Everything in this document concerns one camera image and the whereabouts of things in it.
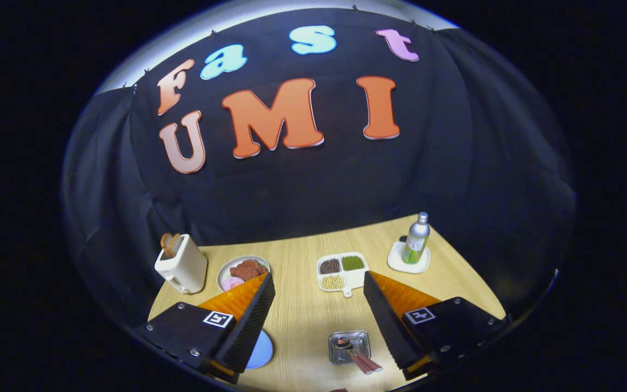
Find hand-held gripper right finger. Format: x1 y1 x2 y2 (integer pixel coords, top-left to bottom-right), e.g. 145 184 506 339
362 271 510 382

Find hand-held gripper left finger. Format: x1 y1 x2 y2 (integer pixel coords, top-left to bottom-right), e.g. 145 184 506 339
135 272 276 384

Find spoon with red checkered handle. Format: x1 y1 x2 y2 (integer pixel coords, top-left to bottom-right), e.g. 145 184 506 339
334 338 375 376

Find blue round plate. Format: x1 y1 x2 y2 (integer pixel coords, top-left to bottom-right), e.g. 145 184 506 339
245 329 275 370

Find perforated metal tray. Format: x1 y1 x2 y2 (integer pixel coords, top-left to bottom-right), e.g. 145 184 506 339
328 330 372 366

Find brown steak piece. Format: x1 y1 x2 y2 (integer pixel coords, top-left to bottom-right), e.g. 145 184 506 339
230 260 268 281

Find white divided bean dish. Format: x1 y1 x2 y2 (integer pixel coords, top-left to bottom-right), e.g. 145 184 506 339
316 252 370 298

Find oval white food plate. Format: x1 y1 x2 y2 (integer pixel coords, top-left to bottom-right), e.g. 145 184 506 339
217 256 271 292

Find white square coaster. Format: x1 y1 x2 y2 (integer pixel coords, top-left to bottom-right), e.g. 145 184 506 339
388 240 432 274

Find cream white toaster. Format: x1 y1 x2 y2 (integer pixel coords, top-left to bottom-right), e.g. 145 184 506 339
154 234 208 295

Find silver bottle with green label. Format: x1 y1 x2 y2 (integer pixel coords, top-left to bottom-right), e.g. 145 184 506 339
402 212 431 265

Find toasted bread slices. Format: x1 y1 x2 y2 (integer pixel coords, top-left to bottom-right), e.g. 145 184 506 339
161 233 182 259

